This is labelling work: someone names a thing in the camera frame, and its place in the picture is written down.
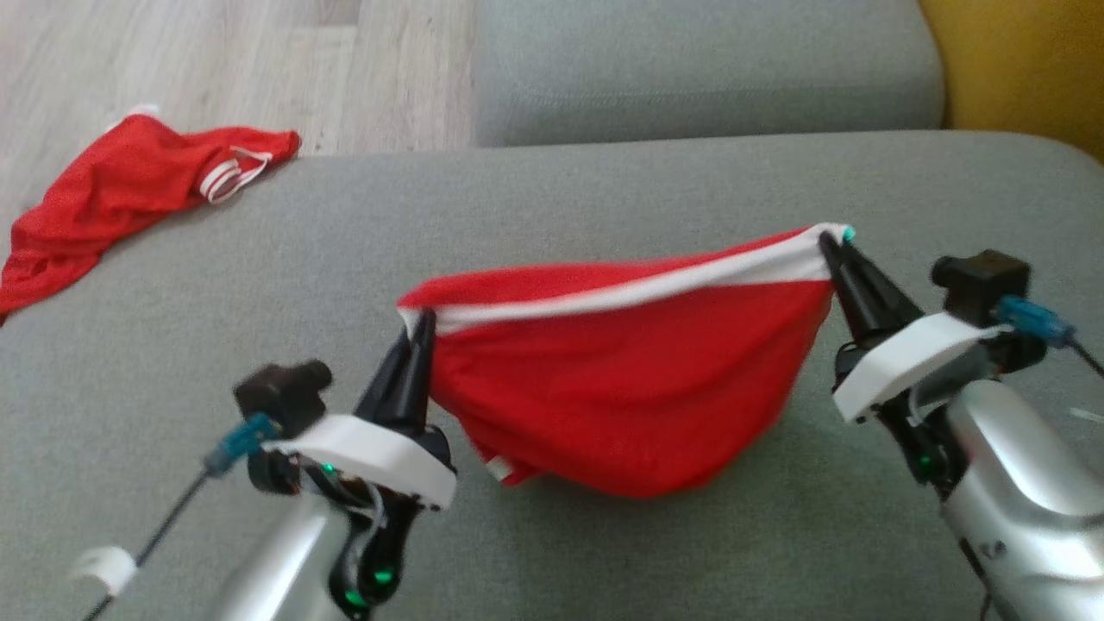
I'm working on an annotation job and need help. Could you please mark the white cable clip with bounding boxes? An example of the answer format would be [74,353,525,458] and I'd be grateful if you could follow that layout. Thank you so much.
[72,545,138,597]

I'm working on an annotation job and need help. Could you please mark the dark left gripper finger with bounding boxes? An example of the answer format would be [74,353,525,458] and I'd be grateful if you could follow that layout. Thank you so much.
[354,330,417,425]
[404,310,436,430]

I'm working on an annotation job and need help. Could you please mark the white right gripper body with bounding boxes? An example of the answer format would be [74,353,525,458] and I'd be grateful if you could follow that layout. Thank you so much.
[831,310,1012,425]

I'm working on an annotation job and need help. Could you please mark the red shorts with white trim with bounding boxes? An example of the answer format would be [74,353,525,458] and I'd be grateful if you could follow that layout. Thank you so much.
[397,223,856,500]

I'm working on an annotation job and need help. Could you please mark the red and white jersey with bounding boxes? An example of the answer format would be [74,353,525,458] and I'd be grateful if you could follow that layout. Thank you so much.
[0,103,302,325]

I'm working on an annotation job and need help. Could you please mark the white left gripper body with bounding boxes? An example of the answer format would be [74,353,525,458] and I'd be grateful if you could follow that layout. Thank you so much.
[261,414,458,511]

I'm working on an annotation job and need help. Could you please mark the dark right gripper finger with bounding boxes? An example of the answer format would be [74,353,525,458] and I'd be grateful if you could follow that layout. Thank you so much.
[839,242,925,335]
[816,231,874,348]

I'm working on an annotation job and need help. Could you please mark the blue cable connector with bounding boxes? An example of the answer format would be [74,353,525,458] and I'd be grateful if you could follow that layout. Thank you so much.
[992,295,1078,348]
[204,412,279,477]

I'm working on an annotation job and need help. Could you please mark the large yellow sofa back cushion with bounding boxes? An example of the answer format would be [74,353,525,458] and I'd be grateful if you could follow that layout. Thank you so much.
[918,0,1104,165]

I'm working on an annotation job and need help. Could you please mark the large grey sofa ottoman cushion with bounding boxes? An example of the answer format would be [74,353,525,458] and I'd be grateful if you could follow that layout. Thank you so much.
[0,129,1104,621]

